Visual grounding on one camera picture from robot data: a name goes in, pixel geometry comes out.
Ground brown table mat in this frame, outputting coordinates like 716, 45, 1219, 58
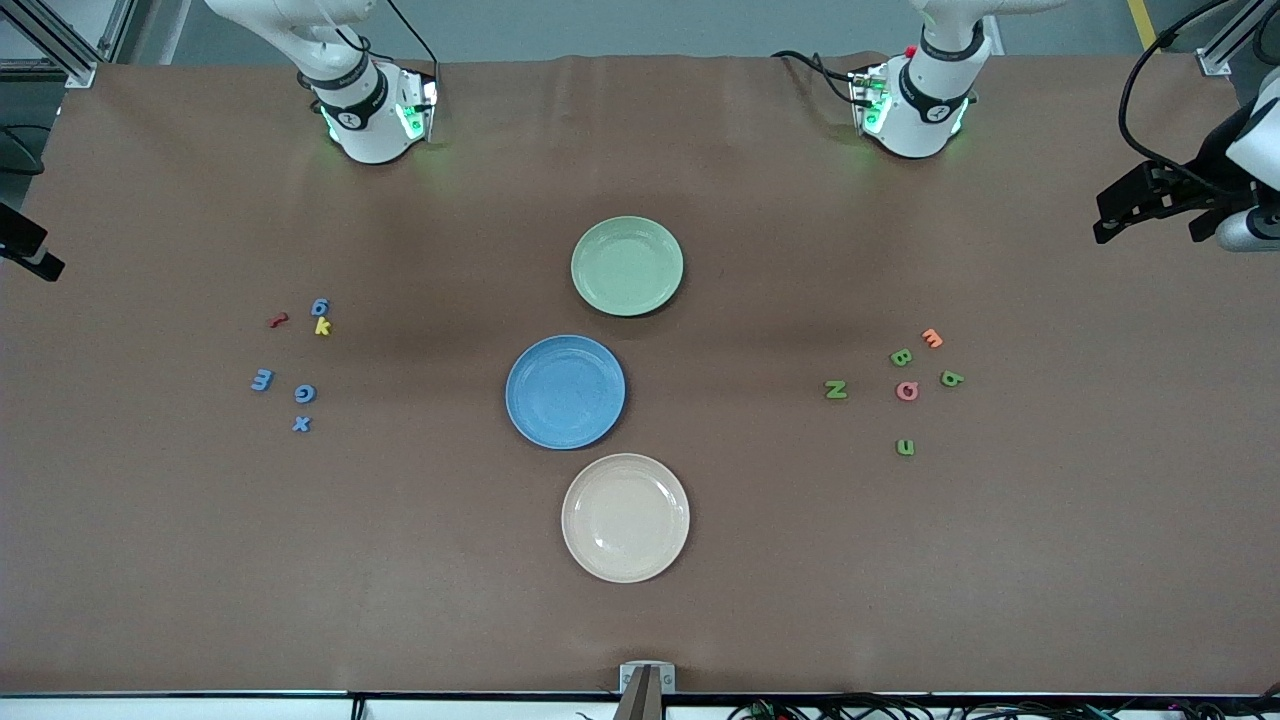
0, 52, 1280, 697

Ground green plate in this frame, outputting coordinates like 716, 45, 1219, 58
571, 216, 685, 318

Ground blue plate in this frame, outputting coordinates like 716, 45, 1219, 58
505, 335, 627, 451

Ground cream plate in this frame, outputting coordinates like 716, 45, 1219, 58
561, 453, 691, 584

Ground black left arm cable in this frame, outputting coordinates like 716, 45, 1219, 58
1118, 0, 1280, 173

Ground aluminium frame profile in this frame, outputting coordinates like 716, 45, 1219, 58
1195, 0, 1280, 79
0, 0, 136, 89

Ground black left base cable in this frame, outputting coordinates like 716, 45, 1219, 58
772, 50, 863, 106

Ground black base cable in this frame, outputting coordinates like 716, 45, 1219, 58
772, 50, 863, 106
385, 0, 441, 67

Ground black right base cable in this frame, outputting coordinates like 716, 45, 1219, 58
385, 0, 441, 67

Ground grey metal camera bracket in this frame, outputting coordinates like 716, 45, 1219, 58
619, 662, 677, 720

